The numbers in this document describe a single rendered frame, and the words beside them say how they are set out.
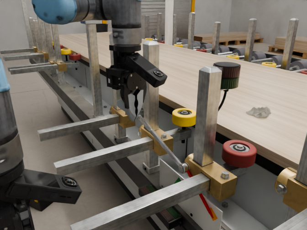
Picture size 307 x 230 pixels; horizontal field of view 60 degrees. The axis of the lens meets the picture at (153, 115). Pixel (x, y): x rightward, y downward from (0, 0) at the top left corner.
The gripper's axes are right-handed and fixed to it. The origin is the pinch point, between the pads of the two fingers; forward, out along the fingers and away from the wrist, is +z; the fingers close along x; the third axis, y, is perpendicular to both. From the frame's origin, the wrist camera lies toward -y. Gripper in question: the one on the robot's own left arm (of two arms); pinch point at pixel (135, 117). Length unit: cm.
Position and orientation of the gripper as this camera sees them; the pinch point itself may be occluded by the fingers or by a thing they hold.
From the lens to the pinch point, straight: 75.8
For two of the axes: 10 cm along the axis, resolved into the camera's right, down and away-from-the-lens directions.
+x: -6.3, 3.0, -7.2
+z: 0.0, 9.2, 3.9
